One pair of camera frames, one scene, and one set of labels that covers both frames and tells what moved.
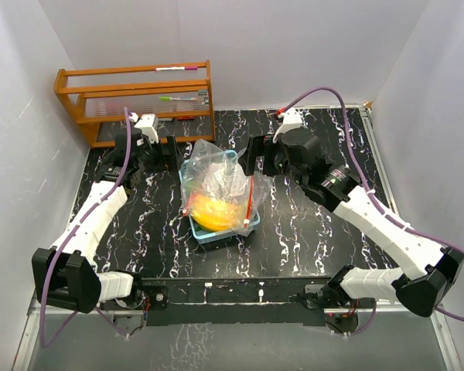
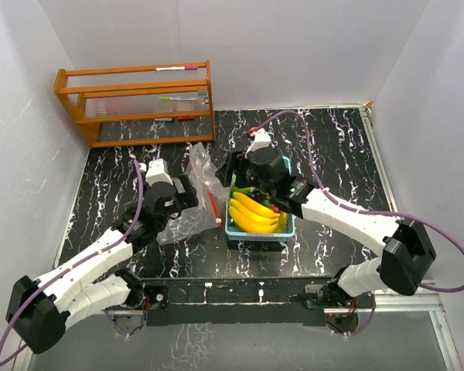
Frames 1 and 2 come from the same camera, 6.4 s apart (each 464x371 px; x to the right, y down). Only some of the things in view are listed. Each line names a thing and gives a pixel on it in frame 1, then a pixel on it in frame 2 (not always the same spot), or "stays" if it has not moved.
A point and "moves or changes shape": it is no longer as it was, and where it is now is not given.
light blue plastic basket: x=218 y=198 → x=283 y=234
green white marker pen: x=166 y=98 stays
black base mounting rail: x=229 y=301 stays
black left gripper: x=162 y=158 → x=185 y=199
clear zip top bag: x=217 y=191 moves or changes shape
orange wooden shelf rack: x=179 y=93 stays
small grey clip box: x=203 y=97 stays
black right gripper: x=258 y=146 → x=237 y=161
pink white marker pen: x=176 y=68 stays
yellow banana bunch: x=211 y=214 → x=247 y=213
